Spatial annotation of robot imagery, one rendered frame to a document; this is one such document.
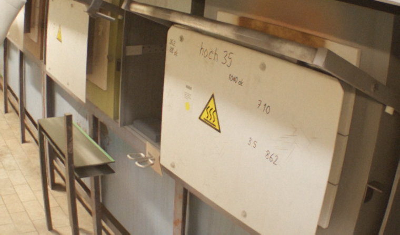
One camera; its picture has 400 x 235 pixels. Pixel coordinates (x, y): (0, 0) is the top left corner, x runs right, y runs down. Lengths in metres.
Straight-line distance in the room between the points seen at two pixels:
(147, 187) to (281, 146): 1.04
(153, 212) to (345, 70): 1.33
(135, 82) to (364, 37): 1.14
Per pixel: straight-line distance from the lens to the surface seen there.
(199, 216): 1.69
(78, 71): 2.02
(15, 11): 1.12
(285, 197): 1.04
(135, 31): 1.88
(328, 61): 0.76
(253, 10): 1.24
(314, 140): 0.95
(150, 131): 1.84
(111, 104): 2.02
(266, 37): 0.86
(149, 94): 1.97
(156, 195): 1.92
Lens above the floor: 1.52
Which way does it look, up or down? 16 degrees down
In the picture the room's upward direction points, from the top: 5 degrees clockwise
